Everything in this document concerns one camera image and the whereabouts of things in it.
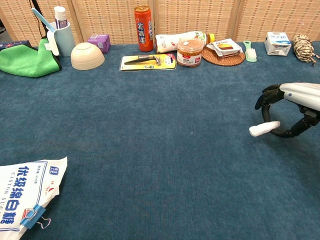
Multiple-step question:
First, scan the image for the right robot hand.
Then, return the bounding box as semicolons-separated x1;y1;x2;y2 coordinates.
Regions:
254;82;320;139

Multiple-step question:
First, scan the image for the small white object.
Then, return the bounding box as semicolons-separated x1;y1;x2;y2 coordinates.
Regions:
248;120;281;138

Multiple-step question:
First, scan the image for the bundle of twine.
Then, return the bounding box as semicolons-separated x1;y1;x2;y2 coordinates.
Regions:
292;33;320;67

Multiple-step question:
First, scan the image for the white blue milk carton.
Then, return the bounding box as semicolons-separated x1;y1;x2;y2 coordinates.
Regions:
264;31;293;57

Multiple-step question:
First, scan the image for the green scrubbing brush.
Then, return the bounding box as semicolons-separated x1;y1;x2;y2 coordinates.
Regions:
242;39;259;63

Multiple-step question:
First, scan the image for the round woven coaster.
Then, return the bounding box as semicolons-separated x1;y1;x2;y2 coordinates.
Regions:
201;45;246;67

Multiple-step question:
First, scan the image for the white snack packet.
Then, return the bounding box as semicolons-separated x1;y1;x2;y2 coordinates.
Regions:
206;37;244;59

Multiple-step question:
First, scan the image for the clear jar red label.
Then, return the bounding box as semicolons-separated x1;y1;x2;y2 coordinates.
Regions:
176;37;205;68

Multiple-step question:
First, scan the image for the white drink bottle yellow cap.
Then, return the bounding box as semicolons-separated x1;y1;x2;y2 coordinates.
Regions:
154;30;216;55

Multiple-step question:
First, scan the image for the razor in yellow pack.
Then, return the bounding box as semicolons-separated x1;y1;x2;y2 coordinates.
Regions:
119;52;178;72

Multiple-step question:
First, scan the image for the orange drink can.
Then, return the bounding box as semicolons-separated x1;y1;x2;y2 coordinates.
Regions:
133;5;155;53

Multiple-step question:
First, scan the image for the bamboo folding screen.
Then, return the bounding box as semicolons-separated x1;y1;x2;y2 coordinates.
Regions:
0;0;320;47

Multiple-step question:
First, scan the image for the small purple box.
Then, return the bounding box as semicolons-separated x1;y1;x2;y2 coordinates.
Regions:
87;33;112;54

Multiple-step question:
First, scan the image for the beige upturned bowl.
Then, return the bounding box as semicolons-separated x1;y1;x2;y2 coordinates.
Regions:
70;41;106;71

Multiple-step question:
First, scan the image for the light blue cup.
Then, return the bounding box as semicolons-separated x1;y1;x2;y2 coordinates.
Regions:
48;20;77;58

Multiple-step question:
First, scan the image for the white toothpaste tube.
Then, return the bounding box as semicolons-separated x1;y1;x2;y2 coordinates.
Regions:
53;5;70;30

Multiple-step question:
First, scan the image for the light blue toothbrush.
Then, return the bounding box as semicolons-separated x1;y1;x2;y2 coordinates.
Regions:
31;7;57;34

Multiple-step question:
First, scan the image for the green microfibre cloth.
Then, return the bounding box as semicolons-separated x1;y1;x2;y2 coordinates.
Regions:
0;37;62;79

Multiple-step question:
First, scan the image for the dark blue printed box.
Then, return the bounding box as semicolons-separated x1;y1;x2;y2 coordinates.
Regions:
0;39;32;50

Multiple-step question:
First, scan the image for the white sugar bag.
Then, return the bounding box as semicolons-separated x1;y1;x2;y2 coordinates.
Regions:
0;155;69;240

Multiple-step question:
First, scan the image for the blue binder clip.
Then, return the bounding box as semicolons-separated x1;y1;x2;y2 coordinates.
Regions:
19;203;52;231

